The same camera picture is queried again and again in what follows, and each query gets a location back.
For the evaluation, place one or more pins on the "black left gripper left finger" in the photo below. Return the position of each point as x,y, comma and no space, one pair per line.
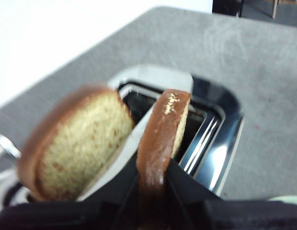
67,216

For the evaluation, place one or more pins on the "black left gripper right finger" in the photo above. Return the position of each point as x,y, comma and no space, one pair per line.
222,215

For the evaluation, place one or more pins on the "pale green round plate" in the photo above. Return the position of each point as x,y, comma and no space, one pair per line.
287,198

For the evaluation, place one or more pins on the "bread slice with scuffed crust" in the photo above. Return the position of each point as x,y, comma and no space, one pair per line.
158,134

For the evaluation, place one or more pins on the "bread slice with brown crust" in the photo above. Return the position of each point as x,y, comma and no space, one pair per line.
79,143

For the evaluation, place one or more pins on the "cream toaster with chrome top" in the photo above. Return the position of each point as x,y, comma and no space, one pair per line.
215,134

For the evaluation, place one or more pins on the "black background furniture piece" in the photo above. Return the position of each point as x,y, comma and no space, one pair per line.
226,7

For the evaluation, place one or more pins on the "wooden furniture leg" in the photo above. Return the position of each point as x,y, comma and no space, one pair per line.
274,8

